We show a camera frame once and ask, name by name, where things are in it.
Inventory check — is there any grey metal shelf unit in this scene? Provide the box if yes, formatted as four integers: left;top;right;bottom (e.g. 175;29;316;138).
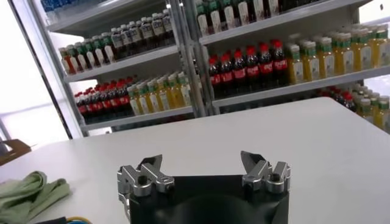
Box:
9;0;214;138
182;0;390;135

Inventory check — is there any black slanted post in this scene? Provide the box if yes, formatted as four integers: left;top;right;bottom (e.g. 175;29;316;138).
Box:
7;0;76;140

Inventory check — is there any light green t-shirt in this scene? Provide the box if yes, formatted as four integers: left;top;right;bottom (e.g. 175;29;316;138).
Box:
0;170;71;224

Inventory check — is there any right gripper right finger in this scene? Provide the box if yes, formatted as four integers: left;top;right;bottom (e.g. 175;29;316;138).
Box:
240;151;292;195

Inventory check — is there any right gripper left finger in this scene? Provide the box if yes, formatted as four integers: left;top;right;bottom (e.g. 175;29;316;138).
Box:
117;154;176;197

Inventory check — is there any cola bottle red cap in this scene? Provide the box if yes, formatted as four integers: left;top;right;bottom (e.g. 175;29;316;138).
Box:
245;45;261;91
271;38;289;86
82;89;97;119
108;82;122;116
219;53;235;97
258;42;274;89
208;57;222;100
99;85;113;116
91;88;105;118
341;91;358;113
116;79;131;115
74;93;88;121
232;49;247;94

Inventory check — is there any yellow and blue cable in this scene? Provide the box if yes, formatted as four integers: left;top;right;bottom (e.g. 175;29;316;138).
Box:
65;215;92;224

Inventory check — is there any dark bottle blue white label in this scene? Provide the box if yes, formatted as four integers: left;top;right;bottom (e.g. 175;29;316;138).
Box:
151;12;167;48
110;27;125;60
128;21;144;55
119;24;134;57
161;9;177;46
139;17;155;52

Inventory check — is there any brown cardboard box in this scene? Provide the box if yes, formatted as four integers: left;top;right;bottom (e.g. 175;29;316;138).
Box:
0;138;33;167

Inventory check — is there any yellow juice bottle green label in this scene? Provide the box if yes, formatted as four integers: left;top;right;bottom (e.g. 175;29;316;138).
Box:
358;97;374;122
374;100;390;130
350;29;372;73
166;74;182;109
136;82;152;114
302;41;320;82
333;32;354;76
127;85;141;116
147;79;161;113
286;44;305;85
157;76;171;111
317;36;336;79
368;24;390;68
176;71;193;107

